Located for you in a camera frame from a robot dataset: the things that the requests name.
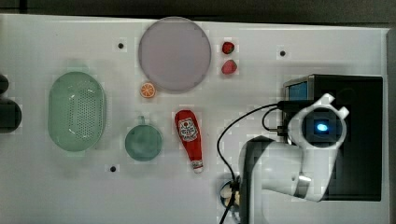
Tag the black toaster oven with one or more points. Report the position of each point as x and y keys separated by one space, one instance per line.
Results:
x=357 y=173

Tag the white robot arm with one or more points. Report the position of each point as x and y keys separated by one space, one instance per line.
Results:
x=301 y=168

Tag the red ketchup bottle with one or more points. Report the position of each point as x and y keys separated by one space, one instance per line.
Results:
x=190 y=137

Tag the light red strawberry toy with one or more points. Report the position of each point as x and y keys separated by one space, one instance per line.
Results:
x=229 y=67

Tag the orange slice toy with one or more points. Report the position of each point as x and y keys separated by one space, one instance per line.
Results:
x=147 y=90

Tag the teal green cup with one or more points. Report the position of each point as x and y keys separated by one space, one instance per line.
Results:
x=143 y=142

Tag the lilac round plate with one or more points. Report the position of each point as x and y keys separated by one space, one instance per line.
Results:
x=175 y=54

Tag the dark red strawberry toy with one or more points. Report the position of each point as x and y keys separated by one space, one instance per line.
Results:
x=227 y=47

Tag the bowl of banana chips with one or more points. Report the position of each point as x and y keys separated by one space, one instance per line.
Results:
x=225 y=195

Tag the green perforated colander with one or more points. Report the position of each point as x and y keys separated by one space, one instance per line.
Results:
x=77 y=111

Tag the black cylinder upper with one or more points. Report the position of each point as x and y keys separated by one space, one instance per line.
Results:
x=4 y=84

